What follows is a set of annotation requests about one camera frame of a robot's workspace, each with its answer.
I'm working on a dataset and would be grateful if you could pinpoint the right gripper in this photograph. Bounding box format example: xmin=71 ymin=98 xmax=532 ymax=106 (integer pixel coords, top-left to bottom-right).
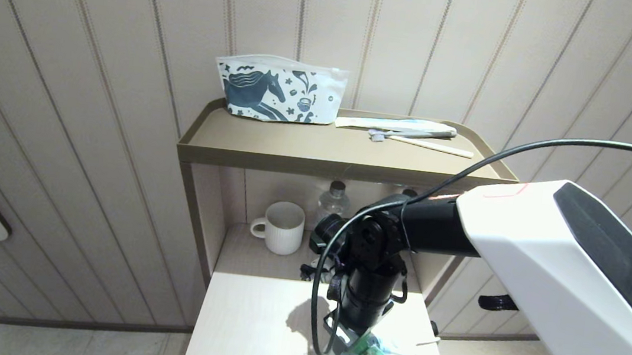
xmin=330 ymin=262 xmax=409 ymax=344

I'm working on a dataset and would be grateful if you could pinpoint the clear plastic water bottle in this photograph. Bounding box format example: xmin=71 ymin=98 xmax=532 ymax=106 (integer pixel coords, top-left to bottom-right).
xmin=313 ymin=179 xmax=355 ymax=233

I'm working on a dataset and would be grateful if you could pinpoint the white ribbed mug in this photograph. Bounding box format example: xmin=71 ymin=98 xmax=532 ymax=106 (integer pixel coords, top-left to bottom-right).
xmin=248 ymin=197 xmax=308 ymax=259

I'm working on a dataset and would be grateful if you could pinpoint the beige shelf unit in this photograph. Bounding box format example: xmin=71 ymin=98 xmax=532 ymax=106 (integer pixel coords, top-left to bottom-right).
xmin=153 ymin=90 xmax=527 ymax=355

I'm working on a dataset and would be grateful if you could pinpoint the white toothpaste tube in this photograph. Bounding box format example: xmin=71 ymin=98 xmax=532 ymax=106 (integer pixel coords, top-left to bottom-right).
xmin=333 ymin=109 xmax=458 ymax=141

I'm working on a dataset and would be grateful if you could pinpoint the horse print toiletry pouch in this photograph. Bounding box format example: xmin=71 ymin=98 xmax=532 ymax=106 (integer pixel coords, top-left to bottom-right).
xmin=209 ymin=49 xmax=351 ymax=131

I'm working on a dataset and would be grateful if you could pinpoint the black handle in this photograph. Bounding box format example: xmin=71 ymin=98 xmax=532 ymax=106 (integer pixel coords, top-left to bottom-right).
xmin=477 ymin=292 xmax=520 ymax=314

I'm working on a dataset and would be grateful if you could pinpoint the cream handle toothbrush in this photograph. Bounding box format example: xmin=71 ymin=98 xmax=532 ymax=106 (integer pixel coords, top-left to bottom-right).
xmin=368 ymin=130 xmax=476 ymax=160

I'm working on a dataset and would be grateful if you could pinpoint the grey handle toothbrush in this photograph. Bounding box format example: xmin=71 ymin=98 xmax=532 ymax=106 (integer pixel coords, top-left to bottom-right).
xmin=368 ymin=122 xmax=456 ymax=147

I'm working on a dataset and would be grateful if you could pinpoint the black cable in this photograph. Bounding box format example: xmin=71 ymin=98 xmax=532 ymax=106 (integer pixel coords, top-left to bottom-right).
xmin=305 ymin=109 xmax=632 ymax=355

